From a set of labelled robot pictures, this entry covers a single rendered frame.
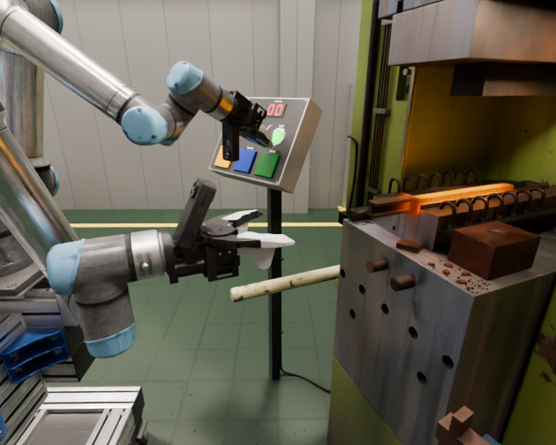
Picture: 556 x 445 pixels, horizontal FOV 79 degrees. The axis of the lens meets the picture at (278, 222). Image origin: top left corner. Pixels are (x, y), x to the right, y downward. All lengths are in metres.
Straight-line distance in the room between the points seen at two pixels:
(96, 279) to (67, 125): 3.63
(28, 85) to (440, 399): 1.11
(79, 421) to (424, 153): 1.36
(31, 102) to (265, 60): 2.75
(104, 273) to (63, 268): 0.05
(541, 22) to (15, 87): 1.08
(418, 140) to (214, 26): 2.88
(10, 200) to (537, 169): 1.18
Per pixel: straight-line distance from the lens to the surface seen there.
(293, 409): 1.59
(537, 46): 0.83
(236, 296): 1.08
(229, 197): 3.75
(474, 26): 0.70
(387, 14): 0.86
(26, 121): 1.04
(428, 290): 0.70
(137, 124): 0.73
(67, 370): 1.10
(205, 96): 0.85
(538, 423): 0.94
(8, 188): 0.62
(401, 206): 0.75
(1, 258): 1.02
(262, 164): 1.06
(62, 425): 1.46
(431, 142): 1.04
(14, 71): 1.02
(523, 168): 1.19
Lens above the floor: 1.22
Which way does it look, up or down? 21 degrees down
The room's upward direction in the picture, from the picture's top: straight up
